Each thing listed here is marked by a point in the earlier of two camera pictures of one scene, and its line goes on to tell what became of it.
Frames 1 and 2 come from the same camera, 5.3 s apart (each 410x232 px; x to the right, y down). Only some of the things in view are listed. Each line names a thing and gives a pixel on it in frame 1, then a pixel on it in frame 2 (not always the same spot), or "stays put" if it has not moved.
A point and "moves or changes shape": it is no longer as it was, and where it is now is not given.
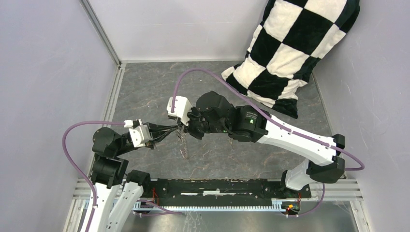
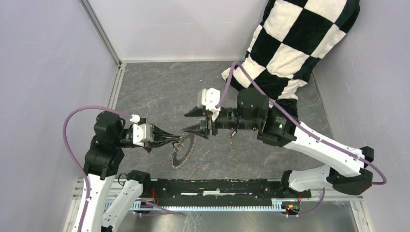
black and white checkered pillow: (292, 36) stays put
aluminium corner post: (95, 18) stays put
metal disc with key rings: (182, 138) moves or changes shape
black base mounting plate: (219, 192) stays put
